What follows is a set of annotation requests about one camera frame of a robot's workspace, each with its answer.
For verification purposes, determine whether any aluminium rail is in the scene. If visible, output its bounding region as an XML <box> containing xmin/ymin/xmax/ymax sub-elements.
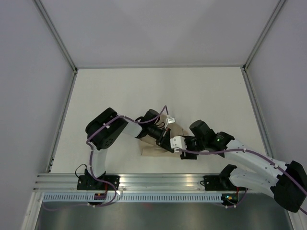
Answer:
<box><xmin>45</xmin><ymin>69</ymin><xmax>79</xmax><ymax>173</ymax></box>
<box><xmin>240</xmin><ymin>66</ymin><xmax>275</xmax><ymax>159</ymax></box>
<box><xmin>33</xmin><ymin>173</ymin><xmax>295</xmax><ymax>193</ymax></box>

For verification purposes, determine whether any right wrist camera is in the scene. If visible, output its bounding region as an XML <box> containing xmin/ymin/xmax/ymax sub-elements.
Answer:
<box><xmin>170</xmin><ymin>136</ymin><xmax>187</xmax><ymax>152</ymax></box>

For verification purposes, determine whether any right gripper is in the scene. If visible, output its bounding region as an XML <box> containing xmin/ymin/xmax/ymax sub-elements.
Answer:
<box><xmin>180</xmin><ymin>135</ymin><xmax>206</xmax><ymax>160</ymax></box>

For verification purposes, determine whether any left aluminium frame post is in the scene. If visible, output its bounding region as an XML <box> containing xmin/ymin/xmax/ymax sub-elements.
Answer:
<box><xmin>32</xmin><ymin>0</ymin><xmax>78</xmax><ymax>73</ymax></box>

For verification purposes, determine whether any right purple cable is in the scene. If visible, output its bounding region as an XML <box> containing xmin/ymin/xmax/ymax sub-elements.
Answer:
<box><xmin>177</xmin><ymin>148</ymin><xmax>307</xmax><ymax>215</ymax></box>

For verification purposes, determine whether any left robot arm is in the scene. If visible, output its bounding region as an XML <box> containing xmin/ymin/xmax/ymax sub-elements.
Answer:
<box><xmin>85</xmin><ymin>106</ymin><xmax>175</xmax><ymax>190</ymax></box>

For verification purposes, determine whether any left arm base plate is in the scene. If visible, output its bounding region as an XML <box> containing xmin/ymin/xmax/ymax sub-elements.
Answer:
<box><xmin>77</xmin><ymin>175</ymin><xmax>120</xmax><ymax>191</ymax></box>

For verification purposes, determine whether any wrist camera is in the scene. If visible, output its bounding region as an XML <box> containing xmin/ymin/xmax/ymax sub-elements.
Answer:
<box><xmin>170</xmin><ymin>136</ymin><xmax>187</xmax><ymax>152</ymax></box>
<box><xmin>165</xmin><ymin>116</ymin><xmax>176</xmax><ymax>125</ymax></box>

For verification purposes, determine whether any right aluminium frame post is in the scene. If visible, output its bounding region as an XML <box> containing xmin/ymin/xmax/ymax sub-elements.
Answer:
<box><xmin>241</xmin><ymin>0</ymin><xmax>287</xmax><ymax>71</ymax></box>

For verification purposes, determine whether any left side aluminium rail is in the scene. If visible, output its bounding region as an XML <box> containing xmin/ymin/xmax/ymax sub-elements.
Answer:
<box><xmin>45</xmin><ymin>69</ymin><xmax>79</xmax><ymax>173</ymax></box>

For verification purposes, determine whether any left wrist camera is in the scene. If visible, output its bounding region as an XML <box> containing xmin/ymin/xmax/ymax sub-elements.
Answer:
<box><xmin>165</xmin><ymin>116</ymin><xmax>176</xmax><ymax>125</ymax></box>

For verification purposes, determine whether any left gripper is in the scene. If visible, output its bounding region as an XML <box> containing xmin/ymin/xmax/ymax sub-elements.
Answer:
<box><xmin>148</xmin><ymin>125</ymin><xmax>174</xmax><ymax>153</ymax></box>

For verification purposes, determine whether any beige cloth napkin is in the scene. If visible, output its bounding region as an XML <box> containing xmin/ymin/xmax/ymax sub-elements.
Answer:
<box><xmin>139</xmin><ymin>115</ymin><xmax>189</xmax><ymax>158</ymax></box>

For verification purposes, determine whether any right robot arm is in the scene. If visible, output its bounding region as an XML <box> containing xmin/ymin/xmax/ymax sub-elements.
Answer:
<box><xmin>171</xmin><ymin>120</ymin><xmax>307</xmax><ymax>213</ymax></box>

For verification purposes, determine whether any purple cable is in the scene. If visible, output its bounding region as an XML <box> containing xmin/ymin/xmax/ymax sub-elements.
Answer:
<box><xmin>43</xmin><ymin>105</ymin><xmax>170</xmax><ymax>211</ymax></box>
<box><xmin>177</xmin><ymin>148</ymin><xmax>307</xmax><ymax>215</ymax></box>

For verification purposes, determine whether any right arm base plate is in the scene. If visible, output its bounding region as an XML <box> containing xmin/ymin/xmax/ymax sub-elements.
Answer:
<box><xmin>200</xmin><ymin>175</ymin><xmax>245</xmax><ymax>192</ymax></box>

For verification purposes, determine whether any right side aluminium rail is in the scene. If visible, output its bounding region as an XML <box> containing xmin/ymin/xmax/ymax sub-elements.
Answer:
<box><xmin>240</xmin><ymin>66</ymin><xmax>275</xmax><ymax>159</ymax></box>

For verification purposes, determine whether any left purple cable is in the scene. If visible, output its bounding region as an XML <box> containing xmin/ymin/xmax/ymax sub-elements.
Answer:
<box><xmin>43</xmin><ymin>105</ymin><xmax>170</xmax><ymax>211</ymax></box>

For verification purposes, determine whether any white slotted cable duct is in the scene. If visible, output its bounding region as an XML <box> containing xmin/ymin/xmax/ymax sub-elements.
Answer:
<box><xmin>43</xmin><ymin>192</ymin><xmax>222</xmax><ymax>203</ymax></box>

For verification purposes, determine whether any aluminium frame post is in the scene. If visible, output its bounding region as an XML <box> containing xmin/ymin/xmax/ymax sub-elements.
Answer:
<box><xmin>32</xmin><ymin>0</ymin><xmax>78</xmax><ymax>73</ymax></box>
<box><xmin>241</xmin><ymin>0</ymin><xmax>287</xmax><ymax>71</ymax></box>

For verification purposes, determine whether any aluminium front rail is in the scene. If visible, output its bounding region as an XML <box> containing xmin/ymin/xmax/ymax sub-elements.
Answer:
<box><xmin>33</xmin><ymin>173</ymin><xmax>295</xmax><ymax>193</ymax></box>

